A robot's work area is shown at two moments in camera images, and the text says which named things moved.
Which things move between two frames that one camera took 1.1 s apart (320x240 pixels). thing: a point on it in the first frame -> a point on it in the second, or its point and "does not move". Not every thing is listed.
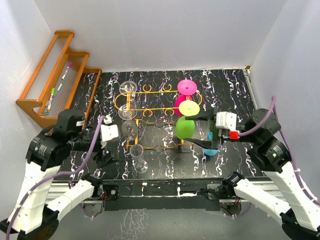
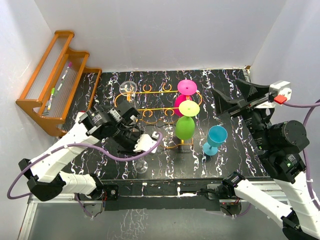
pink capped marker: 69,65 does not move
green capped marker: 52,92 does not move
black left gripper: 102,158 -> 138,135
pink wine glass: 186,88 does not move
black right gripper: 209,114 -> 222,104
